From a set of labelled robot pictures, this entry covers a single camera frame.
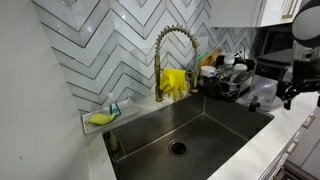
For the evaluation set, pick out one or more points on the white sponge tray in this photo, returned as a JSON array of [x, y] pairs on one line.
[[128, 111]]

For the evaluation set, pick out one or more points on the yellow rubber glove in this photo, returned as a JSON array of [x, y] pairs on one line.
[[173, 81]]

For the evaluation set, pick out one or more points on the black clear water dispenser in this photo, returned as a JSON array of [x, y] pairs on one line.
[[265, 91]]

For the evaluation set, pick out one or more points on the round plastic container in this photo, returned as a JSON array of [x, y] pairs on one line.
[[240, 68]]

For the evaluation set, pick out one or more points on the dark sponge in caddy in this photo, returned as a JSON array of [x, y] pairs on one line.
[[113, 141]]

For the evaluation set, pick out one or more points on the white upper cabinets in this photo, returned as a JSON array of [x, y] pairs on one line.
[[233, 13]]

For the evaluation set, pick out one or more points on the white mug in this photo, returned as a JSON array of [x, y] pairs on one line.
[[208, 70]]

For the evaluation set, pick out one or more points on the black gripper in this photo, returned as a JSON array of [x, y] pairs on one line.
[[308, 78]]

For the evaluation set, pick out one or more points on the clear soap bottle teal label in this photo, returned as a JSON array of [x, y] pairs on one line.
[[114, 107]]

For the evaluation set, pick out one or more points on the wooden bowl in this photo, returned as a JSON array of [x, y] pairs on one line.
[[210, 60]]

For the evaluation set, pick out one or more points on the white cabinets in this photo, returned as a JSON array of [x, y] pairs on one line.
[[308, 150], [233, 13]]

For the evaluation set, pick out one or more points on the black microwave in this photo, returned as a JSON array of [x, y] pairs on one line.
[[275, 43]]

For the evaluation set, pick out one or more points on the clear bottle white cap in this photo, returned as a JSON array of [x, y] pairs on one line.
[[227, 65]]

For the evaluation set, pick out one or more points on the gold spring pull-down faucet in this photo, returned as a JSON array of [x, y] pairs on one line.
[[157, 76]]

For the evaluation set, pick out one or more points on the yellow sponge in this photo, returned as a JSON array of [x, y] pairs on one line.
[[101, 119]]

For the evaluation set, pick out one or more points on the dark steel kitchen sink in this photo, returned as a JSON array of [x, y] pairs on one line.
[[206, 136]]

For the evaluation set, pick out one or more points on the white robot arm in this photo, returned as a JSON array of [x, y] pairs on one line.
[[306, 23]]

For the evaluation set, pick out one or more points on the teal cutting board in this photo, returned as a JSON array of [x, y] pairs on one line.
[[201, 56]]

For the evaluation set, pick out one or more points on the white lower cabinets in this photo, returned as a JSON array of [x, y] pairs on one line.
[[308, 150]]

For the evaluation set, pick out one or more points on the small black counter dispenser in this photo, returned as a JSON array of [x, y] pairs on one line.
[[254, 104]]

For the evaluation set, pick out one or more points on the round sink drain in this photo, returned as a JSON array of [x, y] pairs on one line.
[[178, 148]]

